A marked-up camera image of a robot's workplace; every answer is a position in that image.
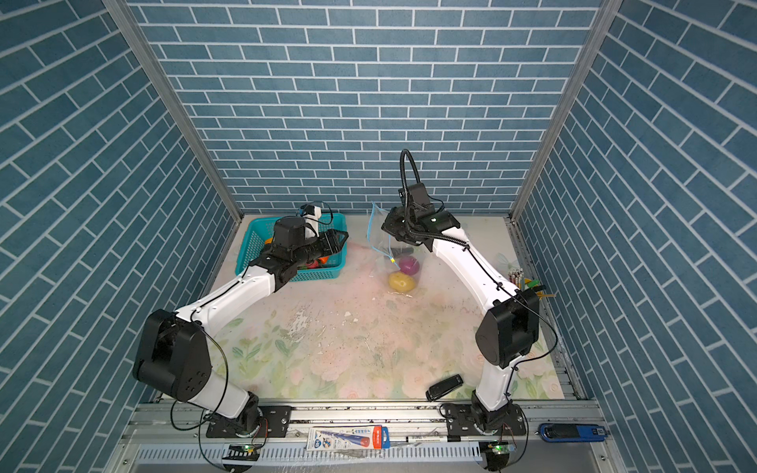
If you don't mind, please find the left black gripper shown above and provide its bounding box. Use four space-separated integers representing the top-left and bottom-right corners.
289 227 348 268

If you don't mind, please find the teal plastic basket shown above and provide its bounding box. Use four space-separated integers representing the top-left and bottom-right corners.
236 217 347 282

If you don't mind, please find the purple toy onion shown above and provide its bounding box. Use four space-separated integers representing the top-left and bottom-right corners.
398 255 421 276

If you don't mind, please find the clear zip top bag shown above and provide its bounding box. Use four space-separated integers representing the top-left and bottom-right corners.
366 203 426 296

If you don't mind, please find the yellow toy lemon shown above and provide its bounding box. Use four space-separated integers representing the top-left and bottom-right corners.
388 271 416 294

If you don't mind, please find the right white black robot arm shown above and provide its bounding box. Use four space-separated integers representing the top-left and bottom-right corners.
382 182 540 433

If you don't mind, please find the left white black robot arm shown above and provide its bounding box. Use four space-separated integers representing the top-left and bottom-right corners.
132 217 349 437

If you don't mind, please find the yellow pencil cup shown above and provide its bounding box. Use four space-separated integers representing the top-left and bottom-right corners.
508 269 555 300

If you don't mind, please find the black remote control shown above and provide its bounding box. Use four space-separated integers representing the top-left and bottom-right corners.
426 374 463 402

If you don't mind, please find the red white blue package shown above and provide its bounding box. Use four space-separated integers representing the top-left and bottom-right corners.
306 425 390 453

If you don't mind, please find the blue black handheld tool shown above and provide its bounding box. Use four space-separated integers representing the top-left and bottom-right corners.
538 423 607 443

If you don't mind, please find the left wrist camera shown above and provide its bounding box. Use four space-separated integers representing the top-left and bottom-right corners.
300 201 334 236

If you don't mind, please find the aluminium mounting rail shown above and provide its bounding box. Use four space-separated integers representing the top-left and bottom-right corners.
106 400 626 472

